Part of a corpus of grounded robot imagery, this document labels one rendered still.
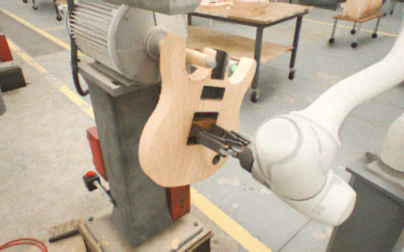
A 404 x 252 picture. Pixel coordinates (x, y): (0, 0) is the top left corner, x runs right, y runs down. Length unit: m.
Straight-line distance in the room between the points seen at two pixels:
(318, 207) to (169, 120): 0.39
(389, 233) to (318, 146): 1.01
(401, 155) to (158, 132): 0.93
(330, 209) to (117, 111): 0.75
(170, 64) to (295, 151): 0.37
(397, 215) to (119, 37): 1.18
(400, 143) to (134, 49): 0.99
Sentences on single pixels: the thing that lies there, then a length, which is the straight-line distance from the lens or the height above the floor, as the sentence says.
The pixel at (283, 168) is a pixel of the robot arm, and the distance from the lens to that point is 0.46.
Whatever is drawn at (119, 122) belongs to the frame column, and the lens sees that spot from 1.09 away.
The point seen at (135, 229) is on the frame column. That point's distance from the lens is 1.44.
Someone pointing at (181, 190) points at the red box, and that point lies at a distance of 1.46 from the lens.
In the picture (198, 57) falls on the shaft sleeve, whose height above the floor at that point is 1.26.
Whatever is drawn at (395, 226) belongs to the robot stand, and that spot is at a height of 0.55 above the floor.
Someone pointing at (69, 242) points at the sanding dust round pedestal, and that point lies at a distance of 2.02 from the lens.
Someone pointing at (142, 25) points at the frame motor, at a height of 1.31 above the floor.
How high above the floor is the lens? 1.49
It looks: 31 degrees down
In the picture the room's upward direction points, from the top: straight up
